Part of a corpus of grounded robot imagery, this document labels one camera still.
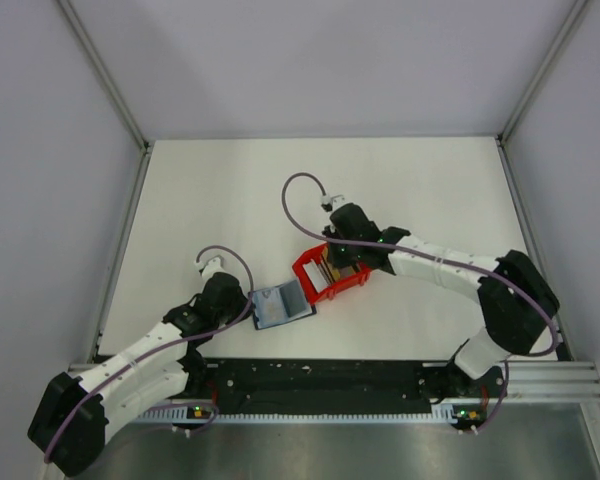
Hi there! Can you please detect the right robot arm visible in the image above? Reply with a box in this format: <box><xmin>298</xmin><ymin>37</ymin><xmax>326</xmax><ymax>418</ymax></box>
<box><xmin>322</xmin><ymin>196</ymin><xmax>560</xmax><ymax>396</ymax></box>

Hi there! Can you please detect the right aluminium frame post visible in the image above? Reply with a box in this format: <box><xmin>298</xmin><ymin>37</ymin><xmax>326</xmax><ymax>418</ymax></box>
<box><xmin>497</xmin><ymin>0</ymin><xmax>594</xmax><ymax>146</ymax></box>

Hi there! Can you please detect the white credit card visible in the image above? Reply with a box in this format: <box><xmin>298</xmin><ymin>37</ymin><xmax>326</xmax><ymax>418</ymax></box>
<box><xmin>253</xmin><ymin>288</ymin><xmax>289</xmax><ymax>330</ymax></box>

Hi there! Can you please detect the aluminium frame post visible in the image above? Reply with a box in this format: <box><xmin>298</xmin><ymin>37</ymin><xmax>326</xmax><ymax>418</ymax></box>
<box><xmin>497</xmin><ymin>0</ymin><xmax>594</xmax><ymax>146</ymax></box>
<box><xmin>54</xmin><ymin>0</ymin><xmax>152</xmax><ymax>151</ymax></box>

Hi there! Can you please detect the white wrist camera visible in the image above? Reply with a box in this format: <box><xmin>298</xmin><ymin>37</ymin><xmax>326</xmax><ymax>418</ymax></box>
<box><xmin>195</xmin><ymin>255</ymin><xmax>226</xmax><ymax>282</ymax></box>
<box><xmin>320</xmin><ymin>194</ymin><xmax>348</xmax><ymax>213</ymax></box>

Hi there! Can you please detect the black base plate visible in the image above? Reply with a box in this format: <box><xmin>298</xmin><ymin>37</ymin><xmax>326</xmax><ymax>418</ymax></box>
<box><xmin>174</xmin><ymin>358</ymin><xmax>504</xmax><ymax>414</ymax></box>

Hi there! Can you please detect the left aluminium frame post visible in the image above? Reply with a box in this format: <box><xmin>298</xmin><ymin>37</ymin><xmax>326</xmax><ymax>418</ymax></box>
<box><xmin>54</xmin><ymin>0</ymin><xmax>152</xmax><ymax>151</ymax></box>

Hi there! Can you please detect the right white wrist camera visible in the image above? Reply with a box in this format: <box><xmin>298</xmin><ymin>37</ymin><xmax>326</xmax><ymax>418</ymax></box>
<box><xmin>320</xmin><ymin>194</ymin><xmax>348</xmax><ymax>213</ymax></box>

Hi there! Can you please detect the blue leather card holder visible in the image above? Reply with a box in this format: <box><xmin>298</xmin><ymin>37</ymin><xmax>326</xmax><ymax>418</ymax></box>
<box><xmin>253</xmin><ymin>279</ymin><xmax>317</xmax><ymax>330</ymax></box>

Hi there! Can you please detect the aluminium front rail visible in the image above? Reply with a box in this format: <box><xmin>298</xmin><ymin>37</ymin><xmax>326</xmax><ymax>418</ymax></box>
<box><xmin>64</xmin><ymin>360</ymin><xmax>600</xmax><ymax>405</ymax></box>

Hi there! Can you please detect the red plastic bin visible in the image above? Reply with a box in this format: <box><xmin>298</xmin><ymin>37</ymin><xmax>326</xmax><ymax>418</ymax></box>
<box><xmin>292</xmin><ymin>243</ymin><xmax>372</xmax><ymax>306</ymax></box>

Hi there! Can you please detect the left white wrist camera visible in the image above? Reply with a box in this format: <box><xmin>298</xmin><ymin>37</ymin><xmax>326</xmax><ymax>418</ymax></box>
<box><xmin>195</xmin><ymin>255</ymin><xmax>226</xmax><ymax>282</ymax></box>

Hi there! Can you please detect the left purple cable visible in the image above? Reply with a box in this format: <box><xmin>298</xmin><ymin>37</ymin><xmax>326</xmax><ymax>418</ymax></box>
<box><xmin>42</xmin><ymin>245</ymin><xmax>255</xmax><ymax>466</ymax></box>

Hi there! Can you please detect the grey slotted cable duct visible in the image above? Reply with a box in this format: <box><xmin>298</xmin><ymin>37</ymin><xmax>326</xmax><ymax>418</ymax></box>
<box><xmin>139</xmin><ymin>402</ymin><xmax>486</xmax><ymax>426</ymax></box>

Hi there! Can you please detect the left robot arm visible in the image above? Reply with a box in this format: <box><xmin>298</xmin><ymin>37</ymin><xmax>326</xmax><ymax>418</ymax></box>
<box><xmin>27</xmin><ymin>272</ymin><xmax>253</xmax><ymax>477</ymax></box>

